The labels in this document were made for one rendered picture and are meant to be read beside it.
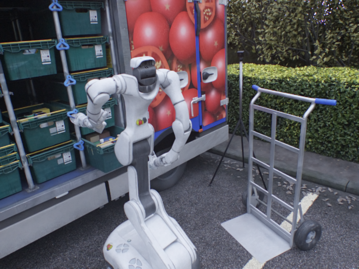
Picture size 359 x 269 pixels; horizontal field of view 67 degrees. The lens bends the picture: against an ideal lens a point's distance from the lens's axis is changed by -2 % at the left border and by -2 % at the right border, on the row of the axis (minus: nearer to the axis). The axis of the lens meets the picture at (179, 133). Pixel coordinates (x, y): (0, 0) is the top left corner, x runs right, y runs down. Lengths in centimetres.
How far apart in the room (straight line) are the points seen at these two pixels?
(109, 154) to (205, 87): 144
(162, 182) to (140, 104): 179
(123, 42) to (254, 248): 202
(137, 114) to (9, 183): 120
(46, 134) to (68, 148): 22
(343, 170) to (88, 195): 283
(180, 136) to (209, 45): 176
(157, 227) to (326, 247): 143
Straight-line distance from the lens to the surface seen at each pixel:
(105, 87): 141
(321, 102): 204
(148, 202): 188
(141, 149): 170
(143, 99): 147
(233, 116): 446
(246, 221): 276
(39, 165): 240
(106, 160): 234
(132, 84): 144
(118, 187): 264
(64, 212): 245
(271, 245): 255
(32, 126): 231
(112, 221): 291
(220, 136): 363
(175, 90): 164
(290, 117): 211
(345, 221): 300
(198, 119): 321
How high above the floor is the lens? 168
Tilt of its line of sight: 20 degrees down
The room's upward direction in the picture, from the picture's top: 4 degrees counter-clockwise
